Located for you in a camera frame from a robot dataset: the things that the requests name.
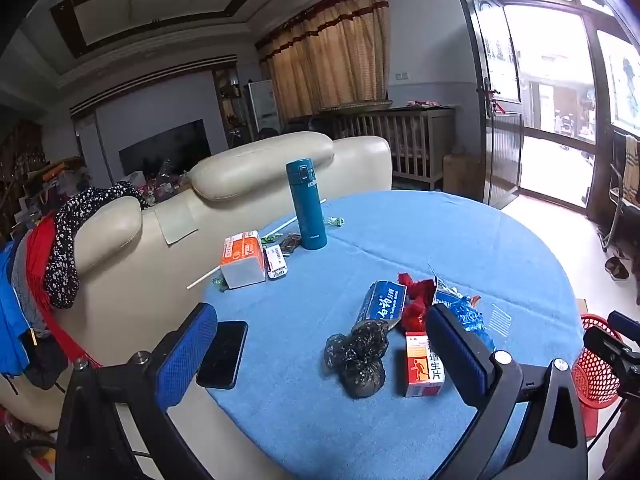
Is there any red white medicine box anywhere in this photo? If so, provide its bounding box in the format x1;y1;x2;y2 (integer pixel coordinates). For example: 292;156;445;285
406;332;445;398

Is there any blue plastic bag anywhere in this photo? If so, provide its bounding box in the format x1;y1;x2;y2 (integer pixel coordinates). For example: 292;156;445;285
433;280;496;351

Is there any blue toothpaste box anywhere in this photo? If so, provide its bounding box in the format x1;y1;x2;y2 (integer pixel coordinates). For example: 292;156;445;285
356;281;407;330

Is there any black mesh plastic bag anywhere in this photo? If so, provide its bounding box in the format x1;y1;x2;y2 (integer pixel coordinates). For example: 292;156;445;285
323;320;388;399

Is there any red plastic trash basket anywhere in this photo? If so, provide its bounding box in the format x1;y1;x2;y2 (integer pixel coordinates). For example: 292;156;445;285
570;313;626;441

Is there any black smartphone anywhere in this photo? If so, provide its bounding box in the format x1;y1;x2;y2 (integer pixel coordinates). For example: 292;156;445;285
196;321;248;390

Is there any clear plastic wrapper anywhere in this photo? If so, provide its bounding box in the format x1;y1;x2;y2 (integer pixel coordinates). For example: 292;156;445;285
488;304;512;338

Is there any brown slippers pair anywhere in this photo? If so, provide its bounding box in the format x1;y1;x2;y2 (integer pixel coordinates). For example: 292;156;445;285
604;256;629;281

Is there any cream leather sofa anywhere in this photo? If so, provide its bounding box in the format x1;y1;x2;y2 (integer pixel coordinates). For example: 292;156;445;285
54;131;392;365

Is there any orange white medicine box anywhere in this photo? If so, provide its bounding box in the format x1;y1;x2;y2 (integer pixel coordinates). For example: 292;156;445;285
219;231;266;289

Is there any blue tablecloth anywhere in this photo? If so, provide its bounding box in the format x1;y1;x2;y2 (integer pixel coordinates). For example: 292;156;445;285
205;191;582;479

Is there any red blue clothes pile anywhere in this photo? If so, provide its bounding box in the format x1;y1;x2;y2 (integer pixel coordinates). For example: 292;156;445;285
1;214;96;390

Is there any small white barcode box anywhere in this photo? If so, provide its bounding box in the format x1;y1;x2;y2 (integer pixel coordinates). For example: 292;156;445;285
264;244;288;281

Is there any black white dotted scarf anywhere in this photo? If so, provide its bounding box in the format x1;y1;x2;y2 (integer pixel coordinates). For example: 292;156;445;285
43;181;148;310

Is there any small cardboard box by door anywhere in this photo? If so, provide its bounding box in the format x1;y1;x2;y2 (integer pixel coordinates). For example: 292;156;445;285
442;154;484;202

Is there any green candy wrapper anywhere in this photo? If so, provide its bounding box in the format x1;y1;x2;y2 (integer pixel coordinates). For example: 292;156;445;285
324;217;345;228

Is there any teal thermos bottle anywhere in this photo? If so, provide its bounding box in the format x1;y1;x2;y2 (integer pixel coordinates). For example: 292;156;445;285
285;158;326;250

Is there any black television screen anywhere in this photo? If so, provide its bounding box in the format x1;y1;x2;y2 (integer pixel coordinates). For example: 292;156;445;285
119;120;212;178

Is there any wooden baby crib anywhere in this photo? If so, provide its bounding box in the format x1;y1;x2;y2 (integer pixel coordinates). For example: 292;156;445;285
319;102;456;190

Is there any brown glass door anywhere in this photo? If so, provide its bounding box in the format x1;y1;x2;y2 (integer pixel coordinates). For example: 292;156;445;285
460;0;523;209

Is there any white refrigerator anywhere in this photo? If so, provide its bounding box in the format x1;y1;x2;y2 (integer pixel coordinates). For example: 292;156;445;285
246;79;281;133

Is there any beige red curtain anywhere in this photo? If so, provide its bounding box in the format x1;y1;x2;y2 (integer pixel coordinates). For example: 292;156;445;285
255;0;390;122

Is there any metal frame armchair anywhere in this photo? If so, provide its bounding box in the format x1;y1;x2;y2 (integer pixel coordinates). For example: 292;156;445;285
600;127;639;252

